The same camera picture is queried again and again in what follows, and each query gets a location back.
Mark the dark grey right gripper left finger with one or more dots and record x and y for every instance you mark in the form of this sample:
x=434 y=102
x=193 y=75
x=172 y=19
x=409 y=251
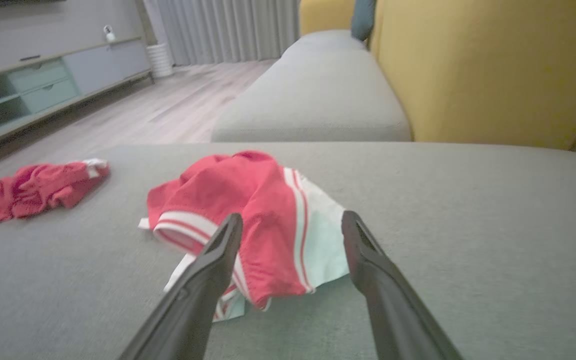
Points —
x=193 y=300

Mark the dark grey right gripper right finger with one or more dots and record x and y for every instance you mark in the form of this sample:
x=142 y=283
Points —
x=393 y=310

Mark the red white basketball jersey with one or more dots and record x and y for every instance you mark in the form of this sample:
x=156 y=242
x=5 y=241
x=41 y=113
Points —
x=248 y=200

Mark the red basketball shorts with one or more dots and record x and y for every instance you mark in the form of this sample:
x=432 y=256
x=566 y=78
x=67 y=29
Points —
x=38 y=190

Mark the large grey sofa seat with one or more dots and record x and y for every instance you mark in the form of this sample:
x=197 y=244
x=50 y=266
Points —
x=468 y=225

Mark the white ribbed planter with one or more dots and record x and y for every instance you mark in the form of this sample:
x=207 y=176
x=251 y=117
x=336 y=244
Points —
x=160 y=60

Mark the grey green TV cabinet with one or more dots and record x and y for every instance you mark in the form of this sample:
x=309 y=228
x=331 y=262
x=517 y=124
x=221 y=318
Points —
x=98 y=67

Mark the wide yellow sofa backrest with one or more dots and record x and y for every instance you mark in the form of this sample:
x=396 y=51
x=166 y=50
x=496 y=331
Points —
x=483 y=70

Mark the grey pleated curtain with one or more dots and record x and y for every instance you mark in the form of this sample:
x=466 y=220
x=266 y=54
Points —
x=228 y=30

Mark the small grey sofa seat cushion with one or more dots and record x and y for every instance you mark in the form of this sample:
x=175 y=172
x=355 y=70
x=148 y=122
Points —
x=323 y=39

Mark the teal throw pillow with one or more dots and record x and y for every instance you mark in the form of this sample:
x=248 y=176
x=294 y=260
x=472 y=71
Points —
x=363 y=20

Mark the small yellow sofa backrest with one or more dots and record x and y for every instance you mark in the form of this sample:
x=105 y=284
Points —
x=325 y=15

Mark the white security camera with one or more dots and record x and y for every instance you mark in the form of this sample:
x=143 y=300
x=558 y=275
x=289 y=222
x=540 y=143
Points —
x=110 y=35

